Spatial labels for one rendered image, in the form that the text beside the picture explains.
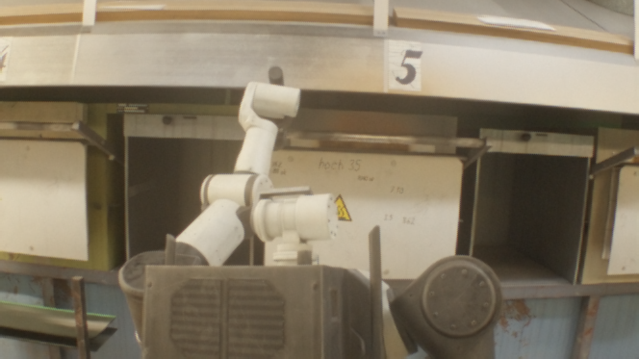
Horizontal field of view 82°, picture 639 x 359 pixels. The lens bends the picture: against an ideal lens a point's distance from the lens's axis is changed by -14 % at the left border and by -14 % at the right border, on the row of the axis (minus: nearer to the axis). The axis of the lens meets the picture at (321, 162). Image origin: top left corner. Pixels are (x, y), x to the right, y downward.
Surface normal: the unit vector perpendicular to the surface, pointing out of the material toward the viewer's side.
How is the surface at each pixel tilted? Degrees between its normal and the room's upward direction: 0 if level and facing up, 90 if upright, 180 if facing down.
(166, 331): 70
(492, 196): 90
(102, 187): 90
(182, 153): 90
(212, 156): 90
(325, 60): 80
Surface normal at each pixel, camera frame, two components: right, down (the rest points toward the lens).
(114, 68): 0.03, -0.11
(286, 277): -0.27, -0.29
